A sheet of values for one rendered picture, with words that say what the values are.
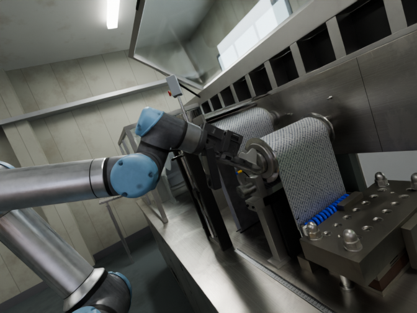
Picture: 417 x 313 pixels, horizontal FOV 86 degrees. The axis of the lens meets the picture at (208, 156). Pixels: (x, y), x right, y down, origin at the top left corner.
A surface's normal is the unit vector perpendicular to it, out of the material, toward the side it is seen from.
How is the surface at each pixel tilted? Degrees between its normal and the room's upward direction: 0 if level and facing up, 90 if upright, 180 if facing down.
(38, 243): 77
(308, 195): 90
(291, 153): 90
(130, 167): 90
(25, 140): 90
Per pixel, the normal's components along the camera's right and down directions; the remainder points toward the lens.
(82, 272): 0.72, -0.53
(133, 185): 0.12, 0.08
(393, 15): -0.84, 0.37
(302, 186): 0.40, -0.04
